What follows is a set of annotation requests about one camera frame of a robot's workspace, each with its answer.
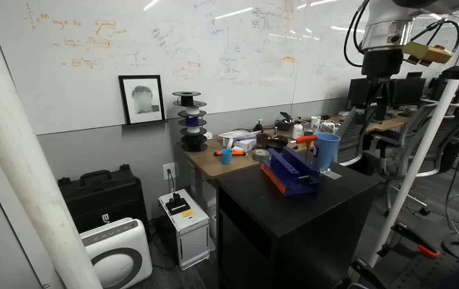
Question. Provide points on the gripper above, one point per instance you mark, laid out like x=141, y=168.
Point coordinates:
x=382, y=63

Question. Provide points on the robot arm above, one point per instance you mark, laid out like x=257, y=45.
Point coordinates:
x=386, y=16

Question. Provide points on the large blue cup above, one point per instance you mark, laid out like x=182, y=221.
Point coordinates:
x=327, y=150

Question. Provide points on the brown cup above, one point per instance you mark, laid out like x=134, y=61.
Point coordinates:
x=262, y=140

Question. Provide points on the blue platform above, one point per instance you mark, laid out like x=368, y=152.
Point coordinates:
x=289, y=172

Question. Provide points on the small blue cup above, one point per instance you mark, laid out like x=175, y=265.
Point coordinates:
x=226, y=156

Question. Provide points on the row of monitors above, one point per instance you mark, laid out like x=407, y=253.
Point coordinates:
x=408, y=91

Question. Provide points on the grey office chair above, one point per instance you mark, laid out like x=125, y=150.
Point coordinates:
x=414, y=140
x=352, y=140

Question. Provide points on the white pole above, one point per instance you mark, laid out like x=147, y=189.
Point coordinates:
x=25, y=168
x=426, y=140

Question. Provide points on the clear water bottle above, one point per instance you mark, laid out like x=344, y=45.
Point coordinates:
x=315, y=124

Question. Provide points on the white bottle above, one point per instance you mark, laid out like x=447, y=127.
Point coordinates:
x=297, y=130

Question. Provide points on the silver tape strip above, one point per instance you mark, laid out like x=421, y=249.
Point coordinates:
x=332, y=174

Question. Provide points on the black pan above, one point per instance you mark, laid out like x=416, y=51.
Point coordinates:
x=278, y=142

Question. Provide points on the black pump bottle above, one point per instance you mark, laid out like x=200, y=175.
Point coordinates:
x=258, y=126

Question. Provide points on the roll of grey tape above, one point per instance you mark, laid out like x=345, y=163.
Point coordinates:
x=260, y=155

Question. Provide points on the white box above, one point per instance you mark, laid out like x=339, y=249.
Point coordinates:
x=245, y=144

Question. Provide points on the clear plastic packet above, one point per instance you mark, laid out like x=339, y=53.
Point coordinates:
x=239, y=133

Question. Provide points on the orange utility knife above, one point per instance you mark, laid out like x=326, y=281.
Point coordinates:
x=235, y=153

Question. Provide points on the black cabinet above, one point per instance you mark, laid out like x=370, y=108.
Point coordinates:
x=293, y=224

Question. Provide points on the black orange clamp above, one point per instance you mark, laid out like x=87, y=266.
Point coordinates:
x=428, y=251

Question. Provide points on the wooden desk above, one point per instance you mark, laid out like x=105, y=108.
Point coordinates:
x=213, y=164

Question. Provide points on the stack of filament spools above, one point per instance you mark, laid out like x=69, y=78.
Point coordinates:
x=192, y=120

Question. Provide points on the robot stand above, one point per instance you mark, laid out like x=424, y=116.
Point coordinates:
x=426, y=273

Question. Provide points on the yellow sticky note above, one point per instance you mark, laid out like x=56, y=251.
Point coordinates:
x=187, y=213

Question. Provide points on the black charger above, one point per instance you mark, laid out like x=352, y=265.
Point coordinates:
x=177, y=204

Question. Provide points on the whiteboard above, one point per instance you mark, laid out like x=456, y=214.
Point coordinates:
x=133, y=48

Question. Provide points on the white computer case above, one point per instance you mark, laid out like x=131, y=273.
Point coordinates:
x=191, y=237

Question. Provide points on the black hard case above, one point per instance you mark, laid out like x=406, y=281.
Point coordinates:
x=101, y=198

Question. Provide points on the white air purifier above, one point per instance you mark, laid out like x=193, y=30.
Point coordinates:
x=117, y=253

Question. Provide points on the wall socket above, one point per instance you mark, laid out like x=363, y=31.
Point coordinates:
x=169, y=170

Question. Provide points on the black picture frame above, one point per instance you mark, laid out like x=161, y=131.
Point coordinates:
x=142, y=99

